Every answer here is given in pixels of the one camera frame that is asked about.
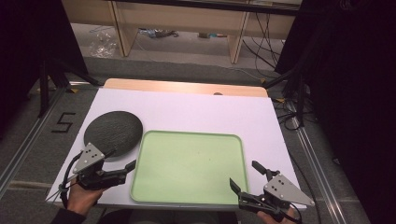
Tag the light green tray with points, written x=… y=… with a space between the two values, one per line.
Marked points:
x=186 y=168

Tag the dark blue floor clutter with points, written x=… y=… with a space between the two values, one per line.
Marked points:
x=158 y=32

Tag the clear plastic bag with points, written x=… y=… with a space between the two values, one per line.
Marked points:
x=101 y=45

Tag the black curtain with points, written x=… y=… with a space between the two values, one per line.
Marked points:
x=355 y=93
x=28 y=46

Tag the person's right hand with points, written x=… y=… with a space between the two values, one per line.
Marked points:
x=274 y=219

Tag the wooden shelf unit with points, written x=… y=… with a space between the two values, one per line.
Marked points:
x=186 y=18

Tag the black metal stand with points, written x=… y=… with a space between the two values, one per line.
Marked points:
x=300 y=102
x=44 y=90

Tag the person's left hand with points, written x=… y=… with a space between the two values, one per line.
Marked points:
x=80 y=199

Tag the aluminium floor rail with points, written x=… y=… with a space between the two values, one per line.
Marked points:
x=29 y=140
x=317 y=174

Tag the white board table cover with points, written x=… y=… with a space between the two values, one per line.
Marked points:
x=202 y=112

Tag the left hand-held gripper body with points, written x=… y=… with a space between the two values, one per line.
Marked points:
x=88 y=158

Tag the small flat floor item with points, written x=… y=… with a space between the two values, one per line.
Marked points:
x=211 y=35

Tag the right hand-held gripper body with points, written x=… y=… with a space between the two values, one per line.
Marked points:
x=285 y=191

